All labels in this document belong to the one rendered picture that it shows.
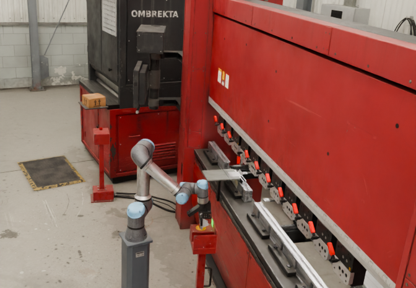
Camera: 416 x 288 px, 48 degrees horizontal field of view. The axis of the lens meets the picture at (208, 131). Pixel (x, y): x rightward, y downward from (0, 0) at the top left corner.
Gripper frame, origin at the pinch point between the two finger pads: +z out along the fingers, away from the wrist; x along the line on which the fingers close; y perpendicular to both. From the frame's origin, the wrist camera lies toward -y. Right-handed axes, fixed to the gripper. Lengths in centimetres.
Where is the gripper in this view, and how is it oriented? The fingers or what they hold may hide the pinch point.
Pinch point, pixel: (200, 228)
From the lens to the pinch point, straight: 329.9
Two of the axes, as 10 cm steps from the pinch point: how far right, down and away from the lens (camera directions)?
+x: -1.6, -3.4, 9.3
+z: 0.2, 9.4, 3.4
